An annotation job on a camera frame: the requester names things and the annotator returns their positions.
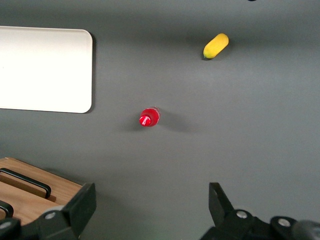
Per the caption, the red soda can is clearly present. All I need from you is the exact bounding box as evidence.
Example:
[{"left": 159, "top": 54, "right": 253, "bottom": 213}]
[{"left": 138, "top": 106, "right": 162, "bottom": 128}]

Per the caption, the yellow lemon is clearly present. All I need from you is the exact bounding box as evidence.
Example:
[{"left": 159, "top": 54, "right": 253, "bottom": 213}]
[{"left": 202, "top": 33, "right": 230, "bottom": 60}]

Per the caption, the wooden drawer cabinet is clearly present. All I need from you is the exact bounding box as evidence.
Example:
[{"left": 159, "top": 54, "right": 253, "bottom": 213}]
[{"left": 0, "top": 157, "right": 84, "bottom": 226}]

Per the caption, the wooden drawer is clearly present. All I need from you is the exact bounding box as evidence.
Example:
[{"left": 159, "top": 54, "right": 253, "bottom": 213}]
[
  {"left": 0, "top": 180, "right": 76, "bottom": 226},
  {"left": 0, "top": 157, "right": 84, "bottom": 201}
]

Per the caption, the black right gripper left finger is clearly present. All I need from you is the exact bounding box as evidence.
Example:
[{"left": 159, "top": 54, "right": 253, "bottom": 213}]
[{"left": 22, "top": 182, "right": 97, "bottom": 240}]

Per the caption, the black metal drawer handle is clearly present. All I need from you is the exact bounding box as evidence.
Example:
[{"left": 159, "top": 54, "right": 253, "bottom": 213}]
[
  {"left": 0, "top": 167, "right": 52, "bottom": 200},
  {"left": 0, "top": 199, "right": 15, "bottom": 221}
]

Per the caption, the cream rectangular tray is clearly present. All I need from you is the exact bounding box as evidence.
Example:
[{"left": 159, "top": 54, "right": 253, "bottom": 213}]
[{"left": 0, "top": 25, "right": 94, "bottom": 114}]

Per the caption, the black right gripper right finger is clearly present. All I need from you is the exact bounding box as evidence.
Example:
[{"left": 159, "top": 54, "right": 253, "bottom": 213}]
[{"left": 199, "top": 182, "right": 271, "bottom": 240}]

